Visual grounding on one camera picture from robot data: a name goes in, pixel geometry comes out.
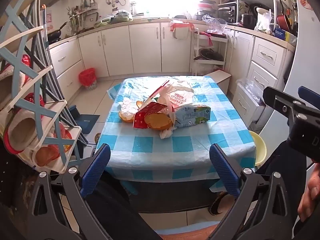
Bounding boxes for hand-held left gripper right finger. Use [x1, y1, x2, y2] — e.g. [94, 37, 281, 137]
[209, 143, 298, 240]

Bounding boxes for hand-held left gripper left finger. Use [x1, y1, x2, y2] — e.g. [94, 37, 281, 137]
[26, 143, 113, 240]

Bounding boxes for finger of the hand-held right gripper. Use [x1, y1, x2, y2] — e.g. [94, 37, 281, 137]
[262, 86, 305, 121]
[297, 86, 320, 106]

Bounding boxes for yellow plastic basin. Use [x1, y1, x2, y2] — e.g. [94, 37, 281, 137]
[248, 130, 267, 167]

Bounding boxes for blue green milk carton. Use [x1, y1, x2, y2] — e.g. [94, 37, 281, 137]
[172, 104, 212, 127]

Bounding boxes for white tissue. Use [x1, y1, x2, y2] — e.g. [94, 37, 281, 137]
[119, 97, 138, 113]
[159, 127, 176, 140]

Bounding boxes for red paper carton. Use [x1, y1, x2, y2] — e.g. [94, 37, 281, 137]
[133, 102, 165, 129]

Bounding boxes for white plastic bag red print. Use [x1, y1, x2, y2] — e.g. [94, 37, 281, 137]
[160, 81, 195, 108]

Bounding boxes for red trash bin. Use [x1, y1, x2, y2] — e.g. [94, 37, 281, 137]
[79, 67, 98, 90]

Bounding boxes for person's right hand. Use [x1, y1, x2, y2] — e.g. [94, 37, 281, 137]
[297, 162, 320, 221]

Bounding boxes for person's right leg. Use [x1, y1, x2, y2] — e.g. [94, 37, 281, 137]
[255, 139, 309, 240]

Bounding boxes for person's leg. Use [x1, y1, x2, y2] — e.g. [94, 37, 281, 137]
[255, 139, 309, 240]
[86, 171, 163, 240]

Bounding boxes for bundle of clear plastic bags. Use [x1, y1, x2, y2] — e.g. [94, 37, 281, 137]
[236, 77, 265, 103]

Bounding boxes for white refrigerator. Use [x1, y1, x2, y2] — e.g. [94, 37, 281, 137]
[259, 0, 320, 145]

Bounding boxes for brown slipper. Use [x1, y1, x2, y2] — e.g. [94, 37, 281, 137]
[209, 191, 237, 217]

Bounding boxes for open white drawer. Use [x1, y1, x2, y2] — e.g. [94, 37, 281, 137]
[234, 79, 267, 126]

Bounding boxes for person's left leg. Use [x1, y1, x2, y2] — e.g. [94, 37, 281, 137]
[86, 171, 163, 240]

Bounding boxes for dark floor mat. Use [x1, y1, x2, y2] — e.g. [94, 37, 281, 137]
[75, 114, 101, 135]

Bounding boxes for blue checkered tablecloth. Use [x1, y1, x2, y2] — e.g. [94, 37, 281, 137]
[96, 75, 257, 193]

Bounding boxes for wooden stool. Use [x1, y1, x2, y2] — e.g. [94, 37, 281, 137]
[205, 70, 232, 95]

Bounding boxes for blue box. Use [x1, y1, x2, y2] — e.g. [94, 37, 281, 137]
[273, 27, 290, 40]

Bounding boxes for red pot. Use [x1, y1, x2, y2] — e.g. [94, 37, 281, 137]
[276, 14, 293, 32]

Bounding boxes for translucent grocery bag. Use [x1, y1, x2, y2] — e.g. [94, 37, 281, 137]
[255, 7, 272, 32]

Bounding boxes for white rolling cart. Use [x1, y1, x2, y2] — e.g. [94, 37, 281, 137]
[191, 29, 229, 77]

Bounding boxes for beige plush slipper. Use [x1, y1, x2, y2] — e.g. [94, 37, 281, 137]
[4, 110, 54, 155]

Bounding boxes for white counter shelf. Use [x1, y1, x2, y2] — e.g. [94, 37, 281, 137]
[236, 0, 283, 32]

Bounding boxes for clear plastic bag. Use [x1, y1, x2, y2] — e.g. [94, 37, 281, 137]
[201, 14, 228, 34]

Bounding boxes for grey folding rack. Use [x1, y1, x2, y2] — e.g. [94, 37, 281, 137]
[32, 5, 89, 145]

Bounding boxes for hanging bin with red bag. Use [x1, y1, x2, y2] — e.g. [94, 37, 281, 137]
[170, 21, 195, 40]

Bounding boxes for cream kitchen cabinets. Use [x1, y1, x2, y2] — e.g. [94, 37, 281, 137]
[49, 21, 295, 128]

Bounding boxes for black wok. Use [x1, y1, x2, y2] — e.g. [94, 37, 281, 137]
[46, 21, 69, 43]

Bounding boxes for blue white shelf rack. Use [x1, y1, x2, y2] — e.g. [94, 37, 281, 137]
[0, 0, 83, 174]

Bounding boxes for bagged green vegetables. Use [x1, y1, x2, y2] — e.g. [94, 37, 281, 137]
[100, 10, 133, 27]

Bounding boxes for wall utensil rack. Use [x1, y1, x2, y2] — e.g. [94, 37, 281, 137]
[66, 0, 99, 34]

